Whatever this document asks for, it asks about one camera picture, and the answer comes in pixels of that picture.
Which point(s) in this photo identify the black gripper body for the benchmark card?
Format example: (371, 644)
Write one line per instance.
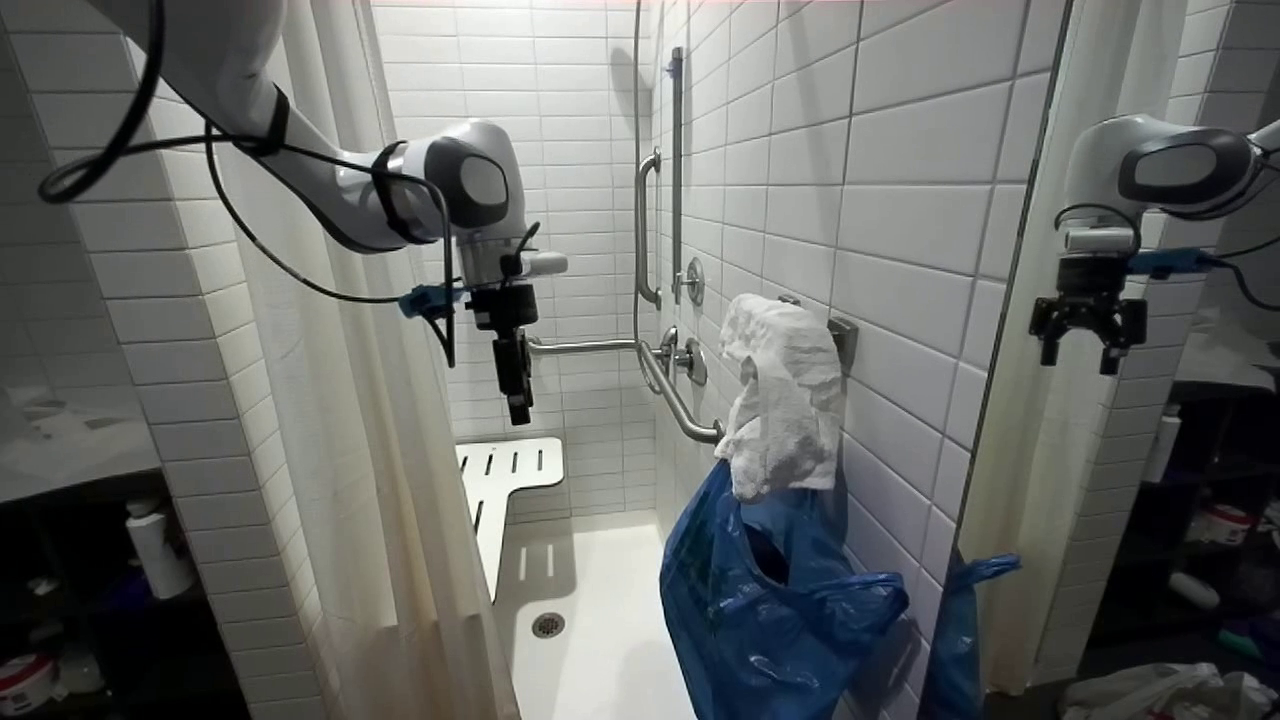
(504, 311)

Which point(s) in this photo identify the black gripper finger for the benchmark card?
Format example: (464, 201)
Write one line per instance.
(514, 381)

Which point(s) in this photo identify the white towel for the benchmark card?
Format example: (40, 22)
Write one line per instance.
(786, 402)

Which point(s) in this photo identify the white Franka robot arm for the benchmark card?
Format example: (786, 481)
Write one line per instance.
(335, 187)

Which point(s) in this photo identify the angled horizontal metal grab bar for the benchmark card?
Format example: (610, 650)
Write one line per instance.
(587, 345)

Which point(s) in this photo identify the white slotted shower seat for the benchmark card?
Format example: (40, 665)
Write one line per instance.
(502, 481)

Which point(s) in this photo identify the short vertical metal grab bar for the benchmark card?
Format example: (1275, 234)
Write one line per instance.
(640, 224)

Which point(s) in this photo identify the round metal diverter valve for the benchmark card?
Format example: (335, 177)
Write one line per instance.
(695, 282)

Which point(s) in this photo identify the long vertical metal slide bar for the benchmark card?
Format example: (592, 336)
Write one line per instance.
(679, 173)

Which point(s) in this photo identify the white shower curtain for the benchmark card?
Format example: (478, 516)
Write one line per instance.
(386, 563)

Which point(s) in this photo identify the round metal floor drain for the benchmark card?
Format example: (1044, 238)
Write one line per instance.
(550, 625)

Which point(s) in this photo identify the blue plastic bag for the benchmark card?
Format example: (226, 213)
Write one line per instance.
(760, 601)

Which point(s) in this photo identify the white plastic bottle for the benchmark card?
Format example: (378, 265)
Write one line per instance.
(159, 555)

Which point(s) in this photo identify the grey counter slab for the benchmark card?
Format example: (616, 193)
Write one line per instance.
(64, 446)

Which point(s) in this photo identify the red white container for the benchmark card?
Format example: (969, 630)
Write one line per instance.
(25, 680)

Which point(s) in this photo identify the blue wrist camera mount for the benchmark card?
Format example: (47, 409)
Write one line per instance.
(430, 298)

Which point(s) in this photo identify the tall wall mirror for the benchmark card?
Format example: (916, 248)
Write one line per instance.
(1055, 464)

